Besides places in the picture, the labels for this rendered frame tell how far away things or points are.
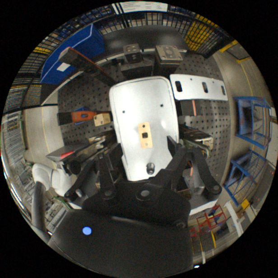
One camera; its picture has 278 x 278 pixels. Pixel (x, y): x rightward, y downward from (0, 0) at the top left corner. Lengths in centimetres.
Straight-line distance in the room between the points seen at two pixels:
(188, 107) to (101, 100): 56
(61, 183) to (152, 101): 77
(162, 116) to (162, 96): 7
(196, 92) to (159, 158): 29
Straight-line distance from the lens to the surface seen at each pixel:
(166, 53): 35
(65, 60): 33
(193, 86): 38
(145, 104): 32
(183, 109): 37
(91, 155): 27
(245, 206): 758
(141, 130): 32
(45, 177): 78
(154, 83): 34
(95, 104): 73
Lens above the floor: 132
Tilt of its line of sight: 74 degrees down
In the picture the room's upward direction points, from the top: 161 degrees counter-clockwise
